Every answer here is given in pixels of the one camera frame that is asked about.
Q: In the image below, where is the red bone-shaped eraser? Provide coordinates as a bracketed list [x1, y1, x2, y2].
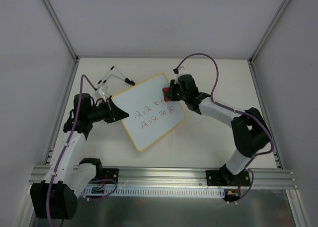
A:
[162, 87, 172, 98]

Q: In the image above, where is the yellow framed whiteboard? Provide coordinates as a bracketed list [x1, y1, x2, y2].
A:
[111, 73, 186, 151]

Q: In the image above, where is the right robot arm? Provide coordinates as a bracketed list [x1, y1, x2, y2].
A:
[162, 74, 274, 185]

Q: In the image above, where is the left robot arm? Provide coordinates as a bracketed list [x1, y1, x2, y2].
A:
[30, 93, 129, 221]

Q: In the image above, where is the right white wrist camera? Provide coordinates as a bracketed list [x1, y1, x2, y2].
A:
[173, 66, 188, 83]

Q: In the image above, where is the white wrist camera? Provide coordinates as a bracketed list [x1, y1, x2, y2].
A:
[95, 85, 110, 100]
[173, 66, 188, 83]

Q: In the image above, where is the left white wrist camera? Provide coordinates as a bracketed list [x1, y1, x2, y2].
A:
[95, 85, 110, 100]

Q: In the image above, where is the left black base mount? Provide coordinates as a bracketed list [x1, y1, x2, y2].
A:
[93, 168, 119, 185]

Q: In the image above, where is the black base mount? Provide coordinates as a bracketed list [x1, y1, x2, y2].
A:
[205, 170, 251, 187]
[93, 168, 119, 185]

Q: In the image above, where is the aluminium mounting rail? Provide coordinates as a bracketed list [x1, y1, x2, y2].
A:
[28, 165, 298, 191]

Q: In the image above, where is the slotted cable duct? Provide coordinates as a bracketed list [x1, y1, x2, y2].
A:
[80, 185, 225, 199]

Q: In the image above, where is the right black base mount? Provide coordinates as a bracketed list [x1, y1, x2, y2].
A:
[205, 170, 251, 187]

